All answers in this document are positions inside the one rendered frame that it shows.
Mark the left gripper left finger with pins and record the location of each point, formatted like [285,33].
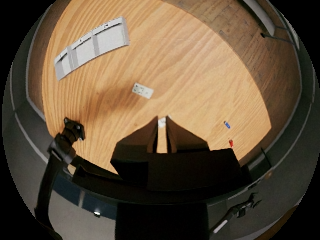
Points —
[142,138]

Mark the white domino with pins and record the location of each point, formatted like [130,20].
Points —
[142,90]
[162,121]

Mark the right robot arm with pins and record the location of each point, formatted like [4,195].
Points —
[230,213]

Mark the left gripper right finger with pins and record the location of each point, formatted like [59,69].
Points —
[182,139]

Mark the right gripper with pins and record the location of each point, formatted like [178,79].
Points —
[251,202]

